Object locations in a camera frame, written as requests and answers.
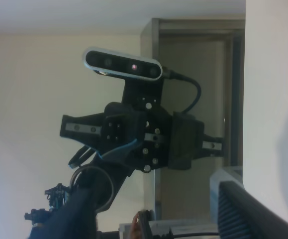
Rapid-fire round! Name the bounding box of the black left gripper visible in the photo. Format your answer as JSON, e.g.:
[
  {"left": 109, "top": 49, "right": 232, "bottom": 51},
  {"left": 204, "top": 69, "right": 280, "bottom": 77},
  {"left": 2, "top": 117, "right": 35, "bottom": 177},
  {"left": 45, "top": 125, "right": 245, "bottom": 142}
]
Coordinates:
[{"left": 60, "top": 80, "right": 223, "bottom": 172}]

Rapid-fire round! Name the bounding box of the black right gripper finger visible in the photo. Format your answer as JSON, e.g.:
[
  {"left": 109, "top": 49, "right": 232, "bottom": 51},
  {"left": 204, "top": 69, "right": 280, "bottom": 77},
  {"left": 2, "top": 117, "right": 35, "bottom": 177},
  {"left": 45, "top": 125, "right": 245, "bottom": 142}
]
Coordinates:
[{"left": 209, "top": 167, "right": 288, "bottom": 239}]

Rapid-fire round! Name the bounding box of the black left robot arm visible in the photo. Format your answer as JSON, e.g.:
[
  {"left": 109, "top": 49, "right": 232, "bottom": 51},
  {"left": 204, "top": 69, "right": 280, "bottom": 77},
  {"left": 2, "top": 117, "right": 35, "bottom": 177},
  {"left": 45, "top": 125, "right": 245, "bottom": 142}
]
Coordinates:
[{"left": 24, "top": 79, "right": 224, "bottom": 239}]

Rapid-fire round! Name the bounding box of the black left camera cable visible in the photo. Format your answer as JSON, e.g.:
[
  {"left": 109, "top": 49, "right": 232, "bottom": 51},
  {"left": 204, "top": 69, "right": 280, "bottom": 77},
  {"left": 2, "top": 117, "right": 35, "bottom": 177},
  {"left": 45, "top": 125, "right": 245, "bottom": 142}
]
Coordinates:
[{"left": 161, "top": 66, "right": 201, "bottom": 114}]

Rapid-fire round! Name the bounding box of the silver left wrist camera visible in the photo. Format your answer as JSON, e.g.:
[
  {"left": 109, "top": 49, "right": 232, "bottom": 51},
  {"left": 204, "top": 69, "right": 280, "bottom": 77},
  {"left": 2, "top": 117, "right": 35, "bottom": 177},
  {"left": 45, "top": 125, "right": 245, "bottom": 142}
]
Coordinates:
[{"left": 83, "top": 47, "right": 163, "bottom": 81}]

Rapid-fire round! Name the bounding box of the grey metal door frame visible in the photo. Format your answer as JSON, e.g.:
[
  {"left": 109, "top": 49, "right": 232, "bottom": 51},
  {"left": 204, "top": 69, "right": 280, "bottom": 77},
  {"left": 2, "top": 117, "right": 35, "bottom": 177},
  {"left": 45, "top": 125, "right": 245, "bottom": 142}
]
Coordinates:
[{"left": 140, "top": 18, "right": 245, "bottom": 221}]

